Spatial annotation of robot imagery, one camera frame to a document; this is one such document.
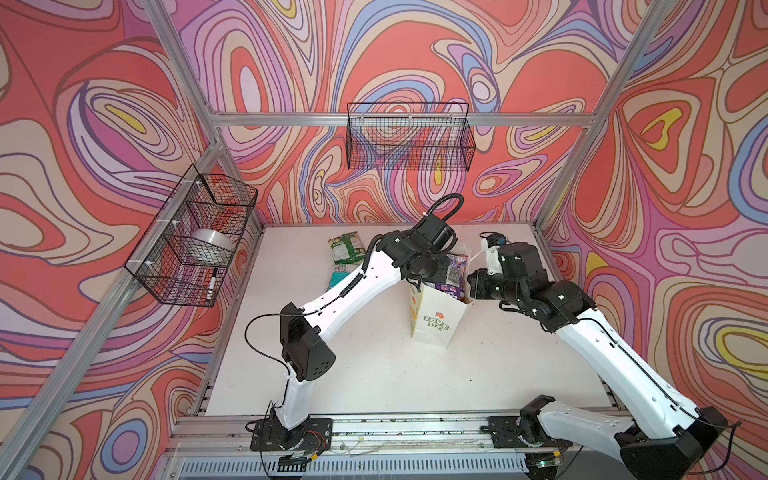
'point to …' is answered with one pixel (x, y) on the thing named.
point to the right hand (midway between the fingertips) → (469, 286)
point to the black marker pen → (212, 285)
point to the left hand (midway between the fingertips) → (446, 274)
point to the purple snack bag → (455, 275)
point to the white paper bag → (437, 317)
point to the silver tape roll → (211, 239)
